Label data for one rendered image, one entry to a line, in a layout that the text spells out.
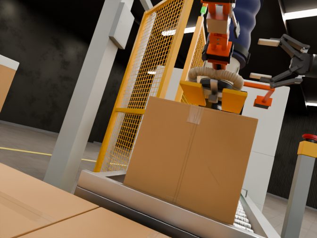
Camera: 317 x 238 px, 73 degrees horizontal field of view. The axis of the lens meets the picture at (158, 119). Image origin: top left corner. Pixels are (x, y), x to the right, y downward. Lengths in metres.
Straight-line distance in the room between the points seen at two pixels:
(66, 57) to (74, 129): 7.52
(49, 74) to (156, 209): 8.35
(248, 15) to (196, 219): 0.92
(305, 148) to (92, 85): 1.44
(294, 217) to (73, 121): 1.51
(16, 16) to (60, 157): 7.30
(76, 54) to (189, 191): 8.84
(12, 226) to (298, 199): 1.17
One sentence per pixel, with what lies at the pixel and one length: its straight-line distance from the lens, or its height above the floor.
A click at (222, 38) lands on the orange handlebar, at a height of 1.17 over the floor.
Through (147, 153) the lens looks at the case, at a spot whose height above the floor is 0.73.
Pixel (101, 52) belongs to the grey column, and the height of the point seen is 1.34.
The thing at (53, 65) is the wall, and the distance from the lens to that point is 8.95.
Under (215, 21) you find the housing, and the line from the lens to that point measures 0.70.
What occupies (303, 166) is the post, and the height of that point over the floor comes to 0.87.
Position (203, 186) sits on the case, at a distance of 0.77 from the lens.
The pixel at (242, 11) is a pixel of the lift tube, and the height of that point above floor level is 1.48.
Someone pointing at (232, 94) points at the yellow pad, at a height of 1.06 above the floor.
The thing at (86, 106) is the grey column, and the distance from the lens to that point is 1.74.
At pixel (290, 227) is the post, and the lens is 1.32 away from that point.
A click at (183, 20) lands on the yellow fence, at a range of 1.82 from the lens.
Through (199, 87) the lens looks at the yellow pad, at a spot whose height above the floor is 1.06.
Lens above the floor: 0.78
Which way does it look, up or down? 6 degrees up
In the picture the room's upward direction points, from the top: 16 degrees clockwise
